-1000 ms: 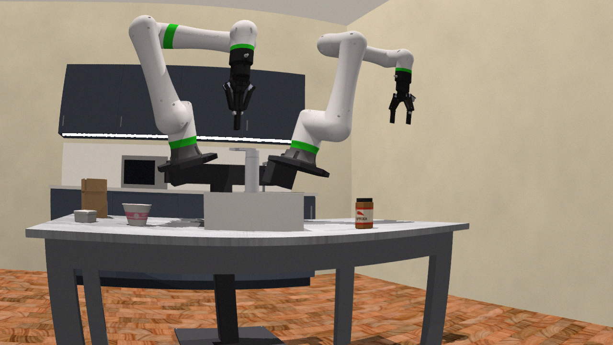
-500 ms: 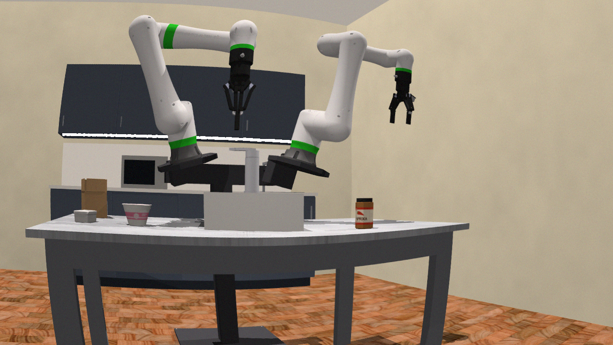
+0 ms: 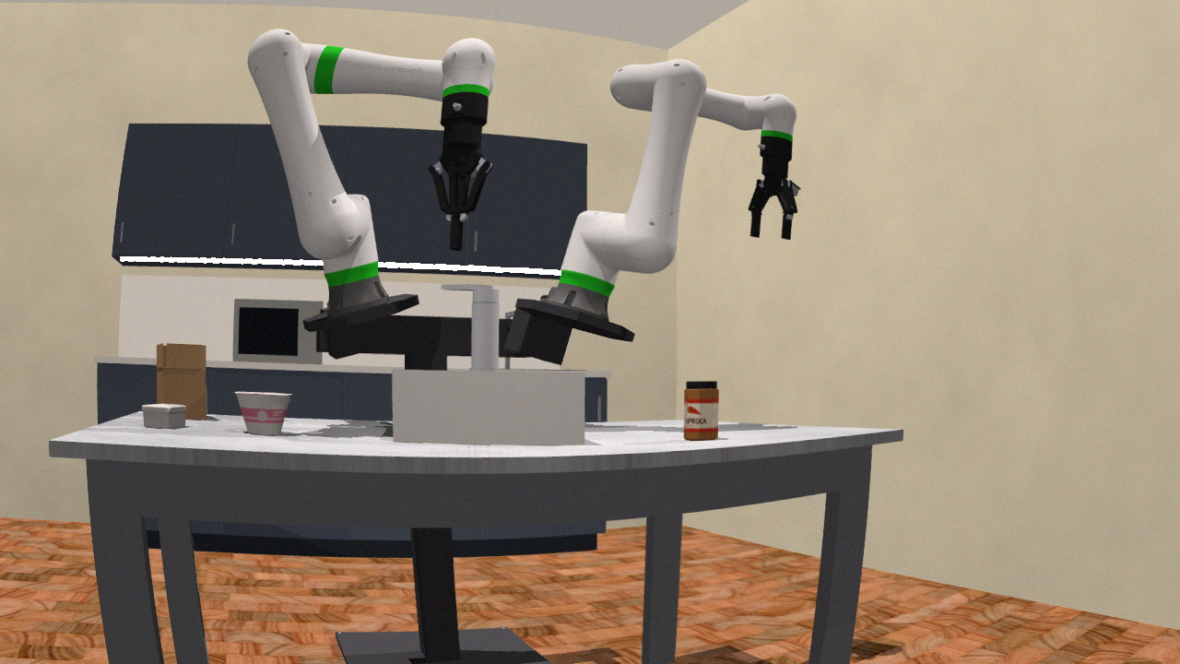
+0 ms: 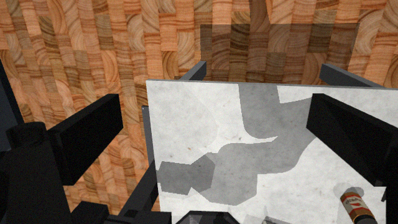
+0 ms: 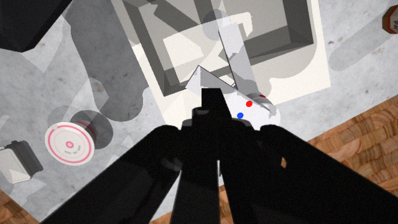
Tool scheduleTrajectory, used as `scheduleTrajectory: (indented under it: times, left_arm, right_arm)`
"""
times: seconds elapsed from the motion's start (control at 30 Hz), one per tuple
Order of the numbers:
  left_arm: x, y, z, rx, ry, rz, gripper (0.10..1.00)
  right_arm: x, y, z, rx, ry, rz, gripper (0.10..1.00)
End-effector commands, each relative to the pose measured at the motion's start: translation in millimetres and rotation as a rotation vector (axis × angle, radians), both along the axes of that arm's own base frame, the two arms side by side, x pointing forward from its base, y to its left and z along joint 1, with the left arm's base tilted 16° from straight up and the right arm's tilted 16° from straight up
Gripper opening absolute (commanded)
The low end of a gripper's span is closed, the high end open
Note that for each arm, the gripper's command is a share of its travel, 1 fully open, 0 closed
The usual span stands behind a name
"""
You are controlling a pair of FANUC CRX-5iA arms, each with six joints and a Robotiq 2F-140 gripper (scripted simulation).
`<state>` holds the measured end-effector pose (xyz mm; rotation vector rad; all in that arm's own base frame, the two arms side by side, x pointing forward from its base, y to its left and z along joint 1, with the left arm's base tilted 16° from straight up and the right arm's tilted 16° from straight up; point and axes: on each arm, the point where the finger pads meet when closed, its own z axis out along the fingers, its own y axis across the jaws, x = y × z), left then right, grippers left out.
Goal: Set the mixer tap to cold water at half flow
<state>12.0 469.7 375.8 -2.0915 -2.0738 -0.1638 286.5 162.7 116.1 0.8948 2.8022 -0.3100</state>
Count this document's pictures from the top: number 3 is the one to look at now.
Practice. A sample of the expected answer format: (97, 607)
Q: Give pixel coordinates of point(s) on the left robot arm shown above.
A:
(645, 239)

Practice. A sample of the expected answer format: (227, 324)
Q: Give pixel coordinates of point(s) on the brown cardboard box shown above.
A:
(182, 379)

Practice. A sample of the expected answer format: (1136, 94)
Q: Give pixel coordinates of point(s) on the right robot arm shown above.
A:
(333, 228)

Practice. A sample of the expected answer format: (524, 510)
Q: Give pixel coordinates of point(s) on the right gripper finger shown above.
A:
(448, 208)
(464, 205)

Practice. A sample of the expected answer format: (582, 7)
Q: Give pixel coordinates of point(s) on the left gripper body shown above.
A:
(774, 170)

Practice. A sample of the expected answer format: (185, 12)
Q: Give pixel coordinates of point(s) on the white rectangular sink basin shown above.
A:
(488, 408)

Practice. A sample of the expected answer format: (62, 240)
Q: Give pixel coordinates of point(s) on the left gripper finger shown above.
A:
(760, 199)
(786, 197)

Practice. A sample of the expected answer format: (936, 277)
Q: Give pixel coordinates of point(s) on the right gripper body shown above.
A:
(462, 138)

